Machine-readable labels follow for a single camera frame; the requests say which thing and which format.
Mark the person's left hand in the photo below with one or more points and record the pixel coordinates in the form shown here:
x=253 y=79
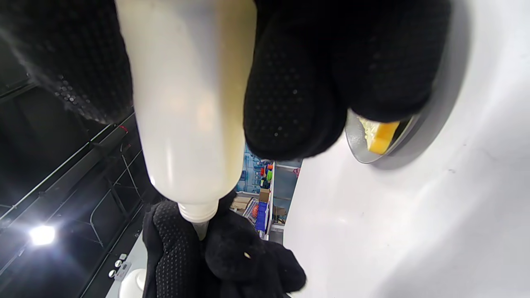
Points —
x=232 y=256

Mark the person's right hand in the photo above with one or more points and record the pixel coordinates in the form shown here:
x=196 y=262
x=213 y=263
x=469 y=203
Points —
x=331 y=62

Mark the grey round plate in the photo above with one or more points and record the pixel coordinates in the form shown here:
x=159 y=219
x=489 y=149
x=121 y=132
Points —
x=356 y=142

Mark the white squeeze honey bottle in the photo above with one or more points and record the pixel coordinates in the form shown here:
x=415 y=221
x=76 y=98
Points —
x=186 y=103

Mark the yellow toast slice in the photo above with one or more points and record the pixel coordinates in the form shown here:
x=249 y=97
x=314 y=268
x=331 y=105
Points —
x=383 y=138

